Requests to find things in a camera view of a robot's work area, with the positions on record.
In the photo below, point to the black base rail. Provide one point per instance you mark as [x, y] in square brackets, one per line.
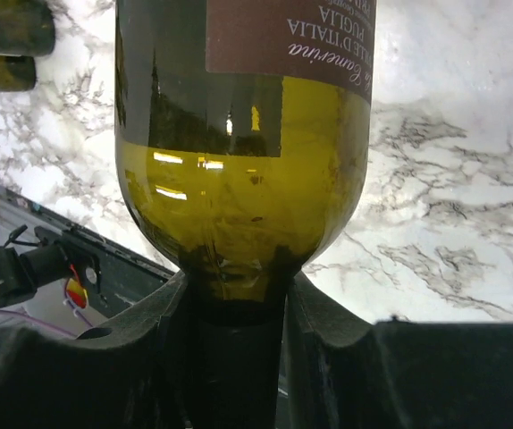
[113, 277]

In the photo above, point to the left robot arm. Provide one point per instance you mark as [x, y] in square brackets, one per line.
[22, 274]

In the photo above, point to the green bottle silver foil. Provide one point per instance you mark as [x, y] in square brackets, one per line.
[241, 133]

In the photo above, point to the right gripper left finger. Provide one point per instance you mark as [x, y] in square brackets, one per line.
[117, 375]

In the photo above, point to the dark green bottle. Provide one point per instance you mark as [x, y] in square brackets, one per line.
[26, 28]

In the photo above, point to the green bottle black neck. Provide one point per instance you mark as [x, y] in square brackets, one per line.
[17, 73]

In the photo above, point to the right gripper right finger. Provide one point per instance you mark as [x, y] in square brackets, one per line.
[344, 372]

